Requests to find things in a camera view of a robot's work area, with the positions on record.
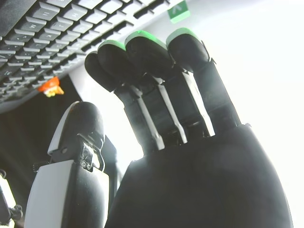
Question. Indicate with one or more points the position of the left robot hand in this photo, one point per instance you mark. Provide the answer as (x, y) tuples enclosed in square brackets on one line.
[(194, 185)]

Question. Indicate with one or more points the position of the black computer keyboard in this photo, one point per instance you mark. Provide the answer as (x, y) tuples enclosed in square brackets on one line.
[(47, 35)]

